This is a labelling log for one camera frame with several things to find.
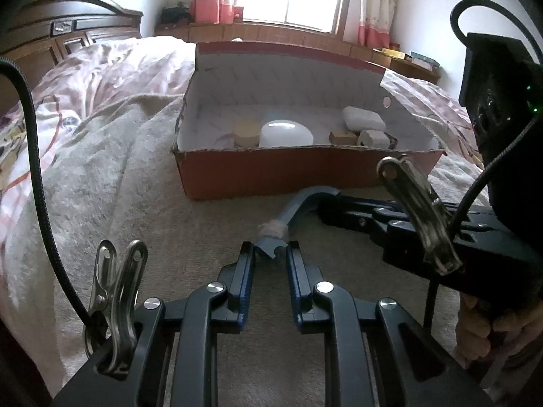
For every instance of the blue plastic hook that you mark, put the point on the blue plastic hook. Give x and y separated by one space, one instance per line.
292 207

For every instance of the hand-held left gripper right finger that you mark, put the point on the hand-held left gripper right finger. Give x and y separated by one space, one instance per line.
297 284

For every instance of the white plug charger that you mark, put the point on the white plug charger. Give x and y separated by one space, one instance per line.
373 138

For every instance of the wooden puzzle piece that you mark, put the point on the wooden puzzle piece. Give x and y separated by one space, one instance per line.
341 137

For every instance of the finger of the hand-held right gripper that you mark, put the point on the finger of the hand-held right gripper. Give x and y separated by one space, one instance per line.
373 204
339 216

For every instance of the round wooden block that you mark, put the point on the round wooden block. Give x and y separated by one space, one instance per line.
246 133

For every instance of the dark wooden headboard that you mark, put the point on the dark wooden headboard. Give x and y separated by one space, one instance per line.
42 29

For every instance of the red cardboard box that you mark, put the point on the red cardboard box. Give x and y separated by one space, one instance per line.
275 178

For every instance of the pink printed blanket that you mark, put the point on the pink printed blanket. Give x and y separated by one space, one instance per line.
106 68

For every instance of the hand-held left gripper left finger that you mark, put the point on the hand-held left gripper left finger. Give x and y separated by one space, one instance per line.
245 280

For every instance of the metal spring clip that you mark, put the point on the metal spring clip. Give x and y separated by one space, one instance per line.
420 207
123 296

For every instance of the white terry towel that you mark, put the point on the white terry towel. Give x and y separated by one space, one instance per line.
127 199

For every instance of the person's right hand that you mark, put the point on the person's right hand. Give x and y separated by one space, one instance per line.
475 339

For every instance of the white plastic case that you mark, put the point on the white plastic case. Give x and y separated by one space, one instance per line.
362 118

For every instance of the books on window ledge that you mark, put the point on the books on window ledge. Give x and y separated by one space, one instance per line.
424 59

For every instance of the yellow flat box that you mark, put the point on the yellow flat box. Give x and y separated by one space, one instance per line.
392 52

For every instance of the dark bag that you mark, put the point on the dark bag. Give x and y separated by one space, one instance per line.
174 15

